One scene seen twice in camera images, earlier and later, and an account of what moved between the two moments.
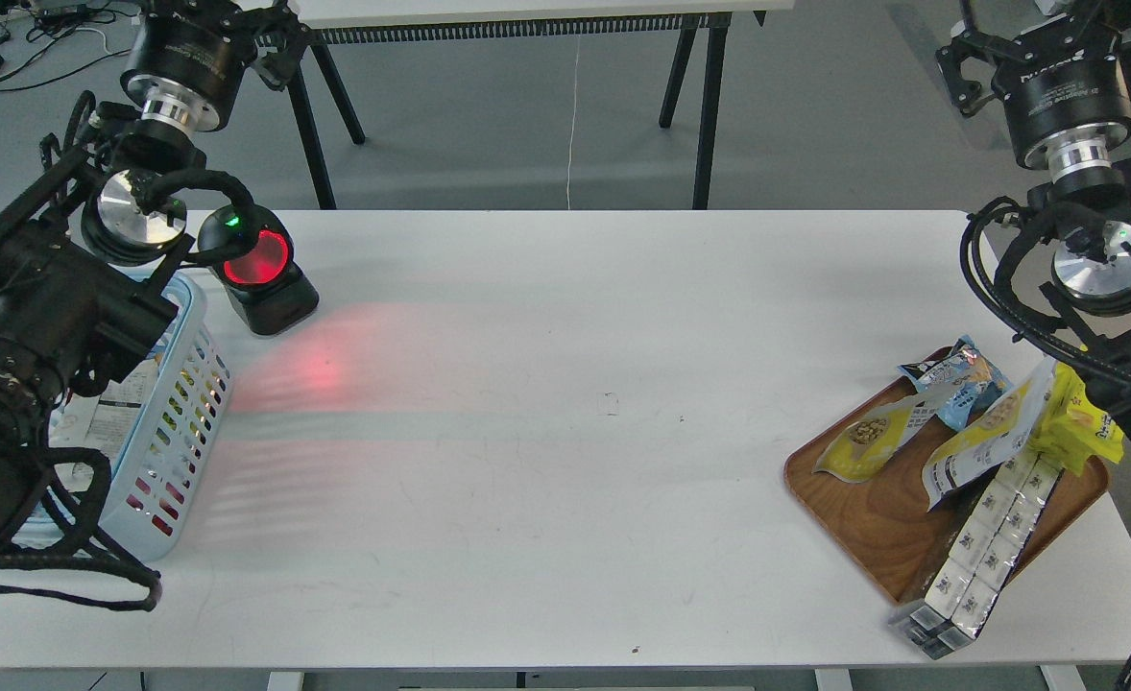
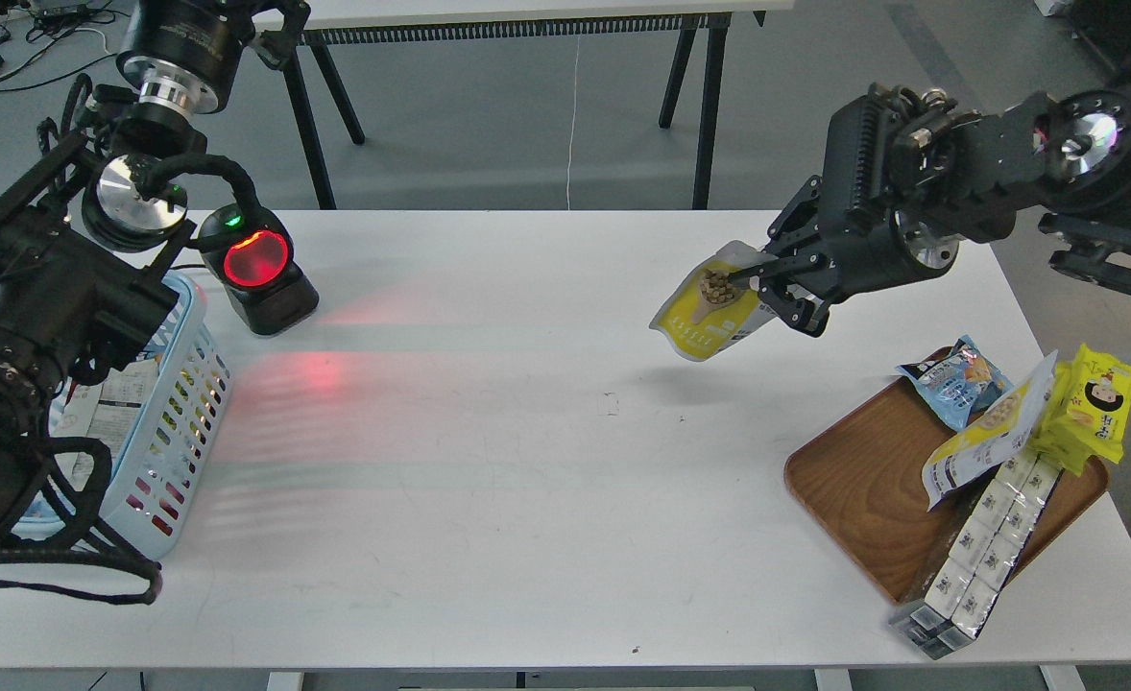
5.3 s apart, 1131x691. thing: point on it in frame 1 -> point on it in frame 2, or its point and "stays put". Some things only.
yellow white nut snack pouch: x=879 y=431 -> x=705 y=314
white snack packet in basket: x=104 y=422 stays put
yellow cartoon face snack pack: x=1070 y=428 stays put
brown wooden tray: x=882 y=522 stays put
